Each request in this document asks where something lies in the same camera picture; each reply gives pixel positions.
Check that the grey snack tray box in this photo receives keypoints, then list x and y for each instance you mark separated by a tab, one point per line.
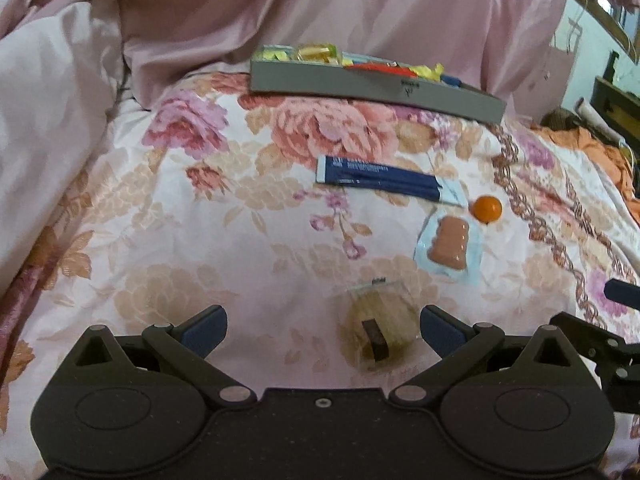
324	70

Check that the pink curtain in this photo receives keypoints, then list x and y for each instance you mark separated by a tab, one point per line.
491	44

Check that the dark wooden side table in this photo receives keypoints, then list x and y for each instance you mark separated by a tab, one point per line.
618	108

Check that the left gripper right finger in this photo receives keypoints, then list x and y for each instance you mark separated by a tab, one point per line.
462	349

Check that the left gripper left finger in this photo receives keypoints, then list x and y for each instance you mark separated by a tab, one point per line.
182	351

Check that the clear round cake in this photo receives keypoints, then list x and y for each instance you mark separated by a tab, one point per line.
377	324

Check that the long dark blue snack bar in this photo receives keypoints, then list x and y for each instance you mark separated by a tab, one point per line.
333	170

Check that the small orange fruit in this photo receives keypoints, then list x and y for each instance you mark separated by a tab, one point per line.
487	209

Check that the pink duvet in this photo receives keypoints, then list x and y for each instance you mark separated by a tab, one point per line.
59	78

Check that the rolled paper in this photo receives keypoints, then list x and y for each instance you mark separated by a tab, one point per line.
593	119

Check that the orange cloth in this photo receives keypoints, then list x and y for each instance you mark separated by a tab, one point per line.
611	160

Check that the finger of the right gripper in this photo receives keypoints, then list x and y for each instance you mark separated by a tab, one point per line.
622	293

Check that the floral bed quilt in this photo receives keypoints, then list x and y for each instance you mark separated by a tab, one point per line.
211	199

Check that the packaged small sausages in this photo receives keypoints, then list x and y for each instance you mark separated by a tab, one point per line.
450	245

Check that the wooden window frame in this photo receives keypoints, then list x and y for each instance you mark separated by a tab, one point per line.
605	10

